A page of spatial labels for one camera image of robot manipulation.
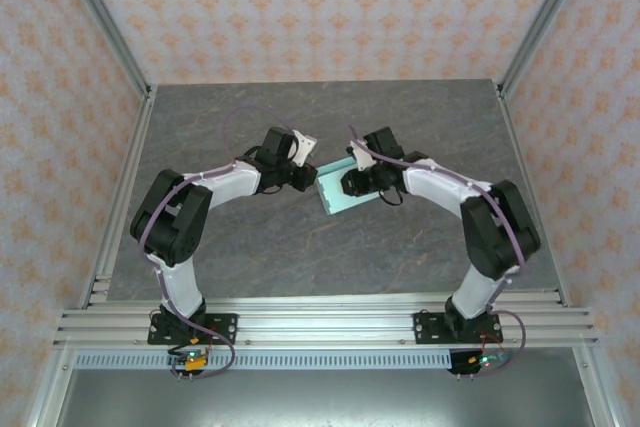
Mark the light teal paper box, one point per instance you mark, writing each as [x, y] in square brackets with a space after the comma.
[330, 193]

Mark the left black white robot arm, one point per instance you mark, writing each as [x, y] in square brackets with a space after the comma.
[170, 217]

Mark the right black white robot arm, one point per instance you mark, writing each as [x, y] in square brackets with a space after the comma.
[500, 227]

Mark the grey metal sheet panel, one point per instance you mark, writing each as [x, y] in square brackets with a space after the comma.
[320, 399]

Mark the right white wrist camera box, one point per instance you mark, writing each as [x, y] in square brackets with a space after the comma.
[361, 157]

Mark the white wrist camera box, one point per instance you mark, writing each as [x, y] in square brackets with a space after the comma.
[361, 157]
[302, 147]

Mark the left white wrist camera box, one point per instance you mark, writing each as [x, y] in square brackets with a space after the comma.
[302, 147]

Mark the aluminium table side rail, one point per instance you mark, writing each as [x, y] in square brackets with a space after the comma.
[520, 147]
[132, 162]

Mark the aluminium mounting rail beam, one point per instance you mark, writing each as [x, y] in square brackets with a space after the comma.
[325, 322]

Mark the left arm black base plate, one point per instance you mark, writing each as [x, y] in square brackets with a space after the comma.
[222, 329]

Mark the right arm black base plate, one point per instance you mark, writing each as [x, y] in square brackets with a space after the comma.
[430, 329]

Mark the aluminium frame post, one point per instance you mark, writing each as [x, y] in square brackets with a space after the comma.
[102, 17]
[542, 17]

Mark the aluminium frame strut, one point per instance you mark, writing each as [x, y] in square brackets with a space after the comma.
[597, 392]
[47, 392]

